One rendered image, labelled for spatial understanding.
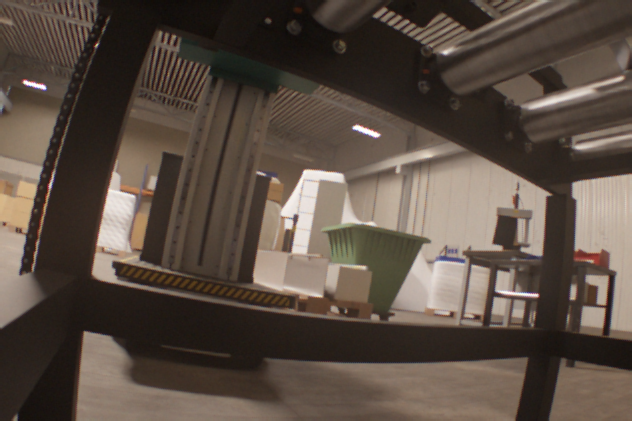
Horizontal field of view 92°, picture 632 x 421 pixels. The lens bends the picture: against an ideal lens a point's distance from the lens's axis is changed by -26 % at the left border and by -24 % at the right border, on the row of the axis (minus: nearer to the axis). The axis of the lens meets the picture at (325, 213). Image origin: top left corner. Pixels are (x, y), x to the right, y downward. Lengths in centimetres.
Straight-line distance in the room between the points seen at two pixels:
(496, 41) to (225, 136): 138
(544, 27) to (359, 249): 275
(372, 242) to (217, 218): 174
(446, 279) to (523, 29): 692
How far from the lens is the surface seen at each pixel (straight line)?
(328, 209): 448
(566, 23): 66
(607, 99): 91
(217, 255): 176
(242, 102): 191
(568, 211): 125
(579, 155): 124
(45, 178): 66
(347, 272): 254
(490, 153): 98
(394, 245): 334
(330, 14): 65
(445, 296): 746
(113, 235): 860
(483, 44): 74
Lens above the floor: 40
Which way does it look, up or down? 9 degrees up
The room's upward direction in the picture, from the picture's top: 10 degrees clockwise
